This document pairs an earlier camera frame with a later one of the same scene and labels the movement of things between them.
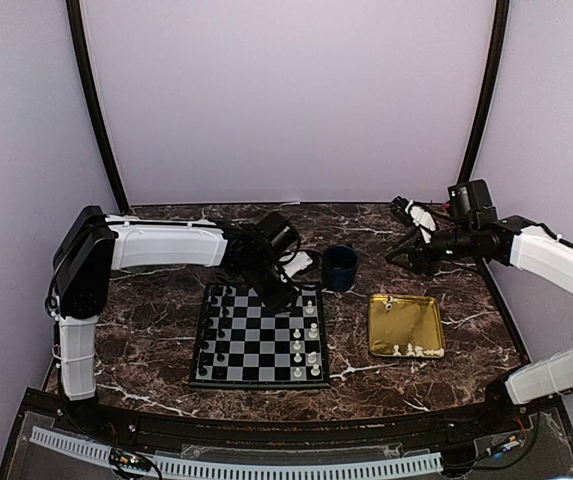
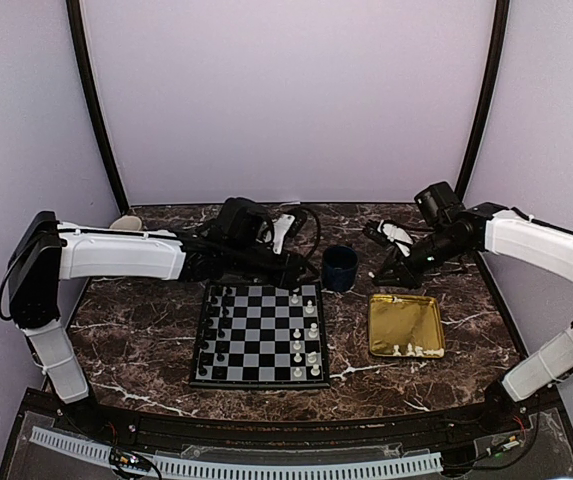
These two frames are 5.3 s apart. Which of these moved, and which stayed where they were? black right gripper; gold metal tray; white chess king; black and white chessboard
Moved: black right gripper
Stayed: gold metal tray; black and white chessboard; white chess king
